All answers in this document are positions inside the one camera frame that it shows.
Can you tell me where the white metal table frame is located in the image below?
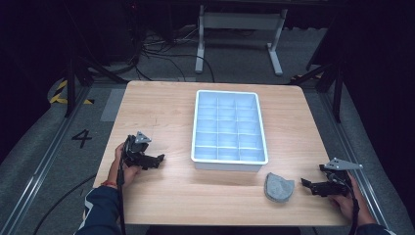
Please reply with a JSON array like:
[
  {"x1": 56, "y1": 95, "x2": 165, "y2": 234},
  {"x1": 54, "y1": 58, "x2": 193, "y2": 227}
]
[{"x1": 194, "y1": 4, "x2": 290, "y2": 77}]

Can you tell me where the person's right hand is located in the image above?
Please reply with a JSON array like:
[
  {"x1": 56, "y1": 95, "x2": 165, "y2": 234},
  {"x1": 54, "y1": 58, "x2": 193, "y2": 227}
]
[{"x1": 328, "y1": 171, "x2": 377, "y2": 227}]

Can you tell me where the metal floor rail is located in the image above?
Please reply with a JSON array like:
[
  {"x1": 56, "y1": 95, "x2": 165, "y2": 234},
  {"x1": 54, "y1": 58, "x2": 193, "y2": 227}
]
[
  {"x1": 0, "y1": 85, "x2": 94, "y2": 235},
  {"x1": 318, "y1": 91, "x2": 392, "y2": 229}
]

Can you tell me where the bundle of black cables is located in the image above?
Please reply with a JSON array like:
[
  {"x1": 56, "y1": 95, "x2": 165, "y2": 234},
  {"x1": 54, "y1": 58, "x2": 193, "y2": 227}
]
[{"x1": 128, "y1": 25, "x2": 216, "y2": 83}]

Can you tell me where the right hand-held gripper cable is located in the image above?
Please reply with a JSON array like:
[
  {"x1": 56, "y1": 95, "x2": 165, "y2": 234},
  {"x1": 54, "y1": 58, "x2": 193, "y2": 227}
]
[{"x1": 329, "y1": 173, "x2": 361, "y2": 235}]

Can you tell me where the left hand-held gripper cable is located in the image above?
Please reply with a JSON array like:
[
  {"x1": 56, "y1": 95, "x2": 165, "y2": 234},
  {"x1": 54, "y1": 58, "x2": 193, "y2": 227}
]
[{"x1": 116, "y1": 139, "x2": 128, "y2": 235}]

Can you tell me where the person's left hand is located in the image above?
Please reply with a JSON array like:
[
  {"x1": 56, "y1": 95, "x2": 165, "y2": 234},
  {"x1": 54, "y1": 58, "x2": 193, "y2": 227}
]
[{"x1": 114, "y1": 142, "x2": 143, "y2": 189}]

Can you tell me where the hand-held gripper cable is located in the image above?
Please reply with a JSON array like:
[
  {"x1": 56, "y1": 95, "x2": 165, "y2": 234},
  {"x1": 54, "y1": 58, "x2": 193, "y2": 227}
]
[
  {"x1": 329, "y1": 173, "x2": 361, "y2": 235},
  {"x1": 116, "y1": 139, "x2": 128, "y2": 235}
]

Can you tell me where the black tripod stand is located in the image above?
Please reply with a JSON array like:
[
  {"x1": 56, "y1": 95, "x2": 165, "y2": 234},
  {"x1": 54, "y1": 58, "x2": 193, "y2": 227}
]
[
  {"x1": 64, "y1": 48, "x2": 129, "y2": 118},
  {"x1": 289, "y1": 48, "x2": 346, "y2": 124}
]

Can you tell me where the grey folded sock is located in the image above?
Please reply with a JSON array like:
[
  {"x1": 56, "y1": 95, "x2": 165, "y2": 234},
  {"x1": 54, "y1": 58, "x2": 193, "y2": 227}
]
[{"x1": 263, "y1": 171, "x2": 296, "y2": 204}]

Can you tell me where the white compartment tray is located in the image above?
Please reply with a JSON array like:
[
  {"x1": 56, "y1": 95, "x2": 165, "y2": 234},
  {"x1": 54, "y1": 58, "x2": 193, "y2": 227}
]
[{"x1": 190, "y1": 89, "x2": 270, "y2": 173}]

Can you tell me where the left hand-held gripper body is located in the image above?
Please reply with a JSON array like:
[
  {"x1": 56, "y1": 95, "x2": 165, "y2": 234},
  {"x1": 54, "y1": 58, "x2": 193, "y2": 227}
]
[{"x1": 121, "y1": 130, "x2": 155, "y2": 169}]

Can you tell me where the black floor cable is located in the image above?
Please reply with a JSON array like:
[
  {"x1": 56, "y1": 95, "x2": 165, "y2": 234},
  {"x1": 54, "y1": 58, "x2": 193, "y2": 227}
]
[{"x1": 31, "y1": 173, "x2": 98, "y2": 235}]

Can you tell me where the yellow black floor tape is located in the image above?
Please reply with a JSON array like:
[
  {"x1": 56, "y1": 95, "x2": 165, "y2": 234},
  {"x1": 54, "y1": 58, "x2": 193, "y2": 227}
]
[{"x1": 48, "y1": 79, "x2": 96, "y2": 106}]

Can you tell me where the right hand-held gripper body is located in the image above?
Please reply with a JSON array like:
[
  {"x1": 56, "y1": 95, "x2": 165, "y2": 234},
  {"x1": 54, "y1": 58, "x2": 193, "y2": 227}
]
[{"x1": 318, "y1": 157, "x2": 364, "y2": 198}]

